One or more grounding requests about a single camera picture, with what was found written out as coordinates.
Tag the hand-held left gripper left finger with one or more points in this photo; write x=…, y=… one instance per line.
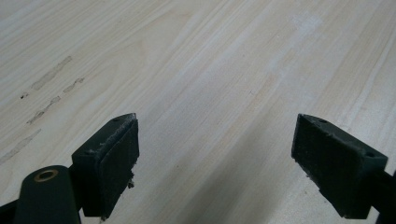
x=106, y=168

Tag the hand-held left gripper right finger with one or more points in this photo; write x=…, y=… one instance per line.
x=336, y=165

